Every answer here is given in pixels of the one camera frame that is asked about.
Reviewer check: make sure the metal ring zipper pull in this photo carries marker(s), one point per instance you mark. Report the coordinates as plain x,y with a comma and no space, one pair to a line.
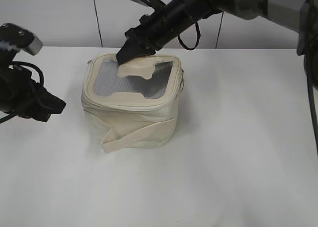
182,82

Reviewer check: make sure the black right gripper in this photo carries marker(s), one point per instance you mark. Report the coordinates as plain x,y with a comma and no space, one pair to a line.
155,31

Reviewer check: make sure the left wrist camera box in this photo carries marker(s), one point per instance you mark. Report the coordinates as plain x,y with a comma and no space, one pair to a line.
16,38

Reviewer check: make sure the cream canvas zipper bag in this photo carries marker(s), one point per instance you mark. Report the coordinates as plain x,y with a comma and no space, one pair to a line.
134,105

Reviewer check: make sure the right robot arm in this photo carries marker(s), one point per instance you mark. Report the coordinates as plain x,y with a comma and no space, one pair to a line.
300,16

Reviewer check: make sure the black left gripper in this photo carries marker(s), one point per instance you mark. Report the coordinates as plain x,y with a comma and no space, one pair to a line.
22,93

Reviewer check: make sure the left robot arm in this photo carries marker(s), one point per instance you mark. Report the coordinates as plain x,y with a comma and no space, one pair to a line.
22,91

